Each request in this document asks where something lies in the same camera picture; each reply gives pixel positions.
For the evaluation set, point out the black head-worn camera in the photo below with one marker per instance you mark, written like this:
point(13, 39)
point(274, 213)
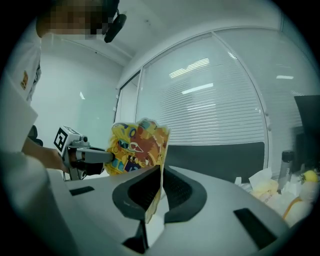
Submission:
point(115, 27)

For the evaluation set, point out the grey water bottle black lid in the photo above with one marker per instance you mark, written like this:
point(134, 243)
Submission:
point(286, 167)

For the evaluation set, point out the yellow toy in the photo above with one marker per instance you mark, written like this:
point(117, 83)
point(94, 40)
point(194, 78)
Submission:
point(310, 176)

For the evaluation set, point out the yellow crumpled bag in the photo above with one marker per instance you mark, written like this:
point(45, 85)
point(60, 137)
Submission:
point(265, 187)

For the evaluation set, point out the person's head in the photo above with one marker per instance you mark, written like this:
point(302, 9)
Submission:
point(70, 17)

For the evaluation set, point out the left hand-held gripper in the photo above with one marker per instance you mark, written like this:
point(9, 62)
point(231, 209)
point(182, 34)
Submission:
point(62, 140)

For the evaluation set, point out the person's left hand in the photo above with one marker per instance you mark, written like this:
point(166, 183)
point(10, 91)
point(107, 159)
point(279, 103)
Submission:
point(58, 160)

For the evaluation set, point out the white crumpled paper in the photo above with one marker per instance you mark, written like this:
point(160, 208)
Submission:
point(260, 175)

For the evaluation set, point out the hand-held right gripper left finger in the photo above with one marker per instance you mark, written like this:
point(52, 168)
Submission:
point(100, 195)

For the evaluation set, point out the person's white t-shirt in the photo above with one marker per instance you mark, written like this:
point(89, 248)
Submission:
point(20, 70)

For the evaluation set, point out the black office chair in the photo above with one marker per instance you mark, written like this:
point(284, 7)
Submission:
point(35, 136)

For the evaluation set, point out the white window blind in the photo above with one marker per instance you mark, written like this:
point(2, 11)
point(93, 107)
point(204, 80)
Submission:
point(205, 100)
point(280, 100)

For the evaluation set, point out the white divider bracket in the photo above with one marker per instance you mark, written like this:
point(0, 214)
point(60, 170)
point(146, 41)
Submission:
point(238, 180)

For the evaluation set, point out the dark grey desk divider panel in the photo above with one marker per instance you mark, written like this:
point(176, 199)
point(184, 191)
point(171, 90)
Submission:
point(217, 160)

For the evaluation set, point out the person's left forearm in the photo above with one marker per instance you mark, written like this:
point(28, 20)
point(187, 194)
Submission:
point(37, 152)

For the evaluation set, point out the yellow snack packet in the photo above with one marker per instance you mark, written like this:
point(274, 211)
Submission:
point(140, 147)

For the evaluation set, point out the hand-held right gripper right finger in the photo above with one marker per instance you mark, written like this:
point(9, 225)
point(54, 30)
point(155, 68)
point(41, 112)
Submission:
point(212, 200)

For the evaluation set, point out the black monitor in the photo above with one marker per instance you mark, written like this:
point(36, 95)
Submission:
point(310, 130)

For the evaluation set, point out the clear plastic bag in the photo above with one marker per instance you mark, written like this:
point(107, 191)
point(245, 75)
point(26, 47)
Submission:
point(271, 201)

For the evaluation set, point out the glass door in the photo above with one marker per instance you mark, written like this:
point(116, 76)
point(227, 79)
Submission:
point(127, 100)

